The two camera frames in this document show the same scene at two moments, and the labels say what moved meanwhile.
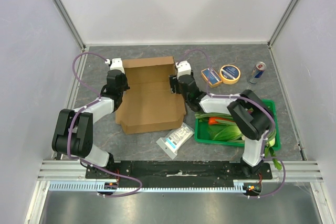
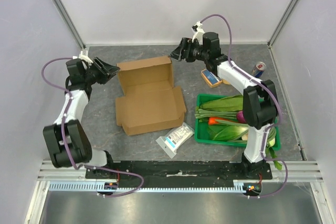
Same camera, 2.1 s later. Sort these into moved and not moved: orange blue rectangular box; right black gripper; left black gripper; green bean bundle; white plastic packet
Moved: left black gripper; right black gripper
Not moved: white plastic packet; green bean bundle; orange blue rectangular box
